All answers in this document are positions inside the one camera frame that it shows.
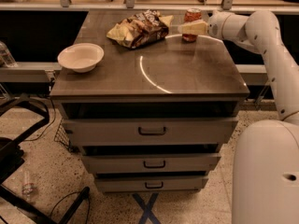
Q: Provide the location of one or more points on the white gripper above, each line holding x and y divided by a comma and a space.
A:
215, 26

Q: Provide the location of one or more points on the red coke can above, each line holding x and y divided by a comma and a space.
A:
191, 16

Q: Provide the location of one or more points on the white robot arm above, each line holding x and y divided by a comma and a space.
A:
265, 173

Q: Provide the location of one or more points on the white paper bowl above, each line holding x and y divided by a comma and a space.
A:
81, 58

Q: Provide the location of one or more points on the brown yellow chip bag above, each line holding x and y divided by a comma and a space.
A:
141, 29

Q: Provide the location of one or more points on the grey drawer cabinet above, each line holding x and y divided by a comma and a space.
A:
170, 79

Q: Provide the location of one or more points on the clear plastic bottle left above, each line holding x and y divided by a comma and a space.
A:
6, 57

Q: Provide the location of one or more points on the clear plastic bottle on floor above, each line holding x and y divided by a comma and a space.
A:
28, 186

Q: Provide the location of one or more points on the middle drawer with handle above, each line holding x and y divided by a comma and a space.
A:
127, 164

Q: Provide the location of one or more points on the drawer with handle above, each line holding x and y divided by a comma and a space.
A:
127, 164
138, 132
151, 183

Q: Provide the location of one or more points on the top drawer with handle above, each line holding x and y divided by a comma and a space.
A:
138, 132

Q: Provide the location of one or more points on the black wire basket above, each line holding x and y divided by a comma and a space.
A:
61, 137

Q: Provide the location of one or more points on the bottom drawer with handle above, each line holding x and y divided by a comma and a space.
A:
151, 183

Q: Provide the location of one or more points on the black chair frame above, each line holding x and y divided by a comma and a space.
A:
11, 159

